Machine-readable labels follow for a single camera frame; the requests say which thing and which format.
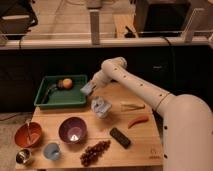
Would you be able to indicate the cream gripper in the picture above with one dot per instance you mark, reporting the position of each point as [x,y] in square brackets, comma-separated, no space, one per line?
[94,85]

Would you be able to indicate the blue sponge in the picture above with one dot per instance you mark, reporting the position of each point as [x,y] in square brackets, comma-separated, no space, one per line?
[87,89]

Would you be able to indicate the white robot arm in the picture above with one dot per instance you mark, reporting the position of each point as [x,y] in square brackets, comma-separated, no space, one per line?
[187,119]

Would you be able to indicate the light blue cup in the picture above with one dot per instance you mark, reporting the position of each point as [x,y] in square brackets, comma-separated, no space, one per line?
[52,151]

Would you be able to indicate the metal cup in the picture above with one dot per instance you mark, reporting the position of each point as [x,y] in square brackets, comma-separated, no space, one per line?
[23,157]

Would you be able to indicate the crumpled white blue packet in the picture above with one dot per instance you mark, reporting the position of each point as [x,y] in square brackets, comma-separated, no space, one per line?
[100,106]

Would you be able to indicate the orange fruit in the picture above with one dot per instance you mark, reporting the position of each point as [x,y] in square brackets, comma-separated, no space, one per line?
[67,83]

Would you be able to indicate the pale green bean pod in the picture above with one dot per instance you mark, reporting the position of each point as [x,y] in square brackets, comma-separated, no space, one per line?
[131,106]

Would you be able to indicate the green plastic tray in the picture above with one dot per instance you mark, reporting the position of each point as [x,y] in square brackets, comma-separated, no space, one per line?
[62,98]

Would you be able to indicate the purple bowl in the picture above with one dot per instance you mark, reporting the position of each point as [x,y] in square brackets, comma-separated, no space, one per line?
[73,130]

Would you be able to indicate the black remote control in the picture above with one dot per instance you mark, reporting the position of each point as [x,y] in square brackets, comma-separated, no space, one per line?
[123,140]

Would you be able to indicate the bunch of dark grapes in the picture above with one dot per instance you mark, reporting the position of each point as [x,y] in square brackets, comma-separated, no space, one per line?
[92,153]

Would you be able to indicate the metal spoon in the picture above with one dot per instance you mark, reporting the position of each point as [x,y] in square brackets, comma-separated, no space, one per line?
[28,129]

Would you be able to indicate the orange bowl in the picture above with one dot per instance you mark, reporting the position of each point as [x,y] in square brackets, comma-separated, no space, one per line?
[21,136]

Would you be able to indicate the black handled brush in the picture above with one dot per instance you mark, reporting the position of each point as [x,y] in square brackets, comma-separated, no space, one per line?
[51,88]

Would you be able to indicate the grey metal post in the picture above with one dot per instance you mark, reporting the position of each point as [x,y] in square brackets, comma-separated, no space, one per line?
[94,26]

